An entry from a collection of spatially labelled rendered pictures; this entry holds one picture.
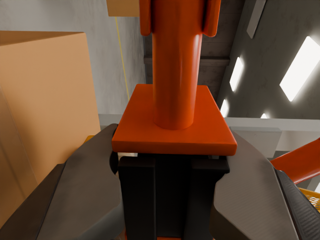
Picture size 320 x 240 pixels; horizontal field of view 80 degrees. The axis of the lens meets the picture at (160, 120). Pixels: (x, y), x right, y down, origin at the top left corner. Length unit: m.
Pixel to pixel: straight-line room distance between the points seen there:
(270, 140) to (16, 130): 1.29
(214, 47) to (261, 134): 8.41
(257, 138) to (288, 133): 0.21
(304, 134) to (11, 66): 1.46
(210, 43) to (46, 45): 9.26
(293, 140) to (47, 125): 1.41
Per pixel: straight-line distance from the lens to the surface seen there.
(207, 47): 9.51
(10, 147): 0.20
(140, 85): 0.16
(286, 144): 1.49
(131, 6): 1.66
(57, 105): 0.25
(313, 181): 3.43
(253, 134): 1.28
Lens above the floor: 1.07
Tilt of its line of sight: 2 degrees down
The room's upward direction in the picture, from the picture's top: 92 degrees clockwise
